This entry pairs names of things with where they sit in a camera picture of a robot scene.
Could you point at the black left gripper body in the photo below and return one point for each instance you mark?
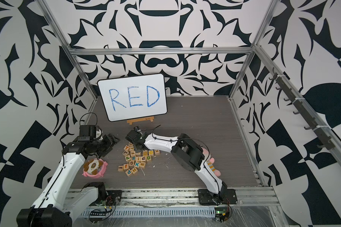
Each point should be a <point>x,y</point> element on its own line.
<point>106,144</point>

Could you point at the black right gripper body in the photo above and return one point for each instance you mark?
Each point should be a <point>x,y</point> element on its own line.
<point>135,145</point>

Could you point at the wooden block green D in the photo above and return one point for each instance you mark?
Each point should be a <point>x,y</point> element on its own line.
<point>149,157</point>

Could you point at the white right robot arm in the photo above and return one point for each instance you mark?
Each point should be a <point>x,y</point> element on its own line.
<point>190,155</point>

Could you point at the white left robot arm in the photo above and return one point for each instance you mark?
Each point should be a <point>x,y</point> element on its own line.
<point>49,209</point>

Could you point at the white board reading RED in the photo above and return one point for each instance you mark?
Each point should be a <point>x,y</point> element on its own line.
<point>133,97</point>

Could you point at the wooden block red T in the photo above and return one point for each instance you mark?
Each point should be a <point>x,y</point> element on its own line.
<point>126,147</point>

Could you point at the wooden board stand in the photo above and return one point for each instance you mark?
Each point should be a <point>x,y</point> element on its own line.
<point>132,121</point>

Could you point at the wooden block brown K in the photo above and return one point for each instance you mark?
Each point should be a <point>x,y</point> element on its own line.
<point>157,152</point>

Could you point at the pink toy bowl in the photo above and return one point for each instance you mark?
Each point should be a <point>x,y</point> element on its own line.
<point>94,168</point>

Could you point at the wooden block brown H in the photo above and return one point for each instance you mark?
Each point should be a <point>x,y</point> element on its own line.
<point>134,170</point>

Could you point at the wooden block blue p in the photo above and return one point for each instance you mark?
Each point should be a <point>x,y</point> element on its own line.
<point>128,172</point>

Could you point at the pink plush toy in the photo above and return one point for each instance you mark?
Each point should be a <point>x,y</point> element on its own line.
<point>210,162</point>

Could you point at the green circuit board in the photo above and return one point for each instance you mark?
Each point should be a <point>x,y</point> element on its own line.
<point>222,214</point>

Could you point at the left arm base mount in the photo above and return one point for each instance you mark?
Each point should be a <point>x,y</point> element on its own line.
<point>113,197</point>

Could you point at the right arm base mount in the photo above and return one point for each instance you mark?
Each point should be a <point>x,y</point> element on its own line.
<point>207,198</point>

